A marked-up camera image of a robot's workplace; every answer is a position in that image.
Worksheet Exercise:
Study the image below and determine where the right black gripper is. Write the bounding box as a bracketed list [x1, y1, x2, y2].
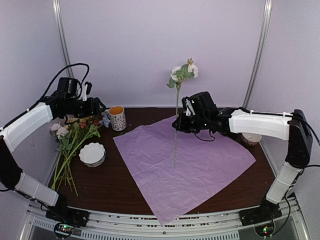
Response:
[172, 112, 209, 134]

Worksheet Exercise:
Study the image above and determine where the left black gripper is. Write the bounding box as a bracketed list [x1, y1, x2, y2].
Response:
[62, 97, 107, 119]

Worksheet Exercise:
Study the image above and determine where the pink white fake rose stem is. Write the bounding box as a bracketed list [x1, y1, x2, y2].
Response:
[49, 121, 79, 197]

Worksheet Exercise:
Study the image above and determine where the purple wrapping paper sheet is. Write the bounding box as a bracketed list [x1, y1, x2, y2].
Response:
[113, 116, 256, 225]

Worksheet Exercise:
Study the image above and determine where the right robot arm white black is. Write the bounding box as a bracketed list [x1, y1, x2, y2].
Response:
[172, 106, 313, 221]

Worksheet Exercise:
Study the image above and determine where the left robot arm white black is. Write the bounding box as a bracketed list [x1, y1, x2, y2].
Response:
[0, 96, 106, 222]

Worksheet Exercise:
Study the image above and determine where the small white floral cup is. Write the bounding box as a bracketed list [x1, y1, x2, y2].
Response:
[241, 133, 262, 147]

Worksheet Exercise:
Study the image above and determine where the white floral mug yellow inside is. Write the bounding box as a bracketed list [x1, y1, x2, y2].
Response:
[104, 106, 127, 132]

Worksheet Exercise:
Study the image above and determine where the white scalloped bowl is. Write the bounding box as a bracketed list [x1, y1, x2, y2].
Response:
[78, 142, 106, 168]

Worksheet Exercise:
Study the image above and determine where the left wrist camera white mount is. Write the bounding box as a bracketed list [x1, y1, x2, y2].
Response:
[79, 81, 92, 102]

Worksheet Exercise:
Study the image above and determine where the right aluminium corner post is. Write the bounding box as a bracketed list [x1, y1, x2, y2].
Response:
[242, 0, 273, 108]

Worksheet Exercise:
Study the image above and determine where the aluminium corner post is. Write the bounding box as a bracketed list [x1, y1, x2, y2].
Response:
[242, 0, 273, 108]
[52, 0, 71, 66]

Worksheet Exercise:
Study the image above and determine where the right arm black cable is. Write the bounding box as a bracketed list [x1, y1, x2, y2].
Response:
[282, 117, 320, 223]

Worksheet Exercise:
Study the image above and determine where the left aluminium corner post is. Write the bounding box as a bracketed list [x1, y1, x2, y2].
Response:
[52, 0, 71, 66]

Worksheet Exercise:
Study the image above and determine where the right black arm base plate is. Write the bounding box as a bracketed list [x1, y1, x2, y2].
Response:
[239, 206, 283, 226]

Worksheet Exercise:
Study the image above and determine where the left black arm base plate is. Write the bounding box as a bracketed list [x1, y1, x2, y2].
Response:
[45, 207, 90, 227]

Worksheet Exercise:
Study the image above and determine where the aluminium front rail frame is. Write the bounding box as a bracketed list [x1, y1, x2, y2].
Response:
[17, 196, 311, 240]

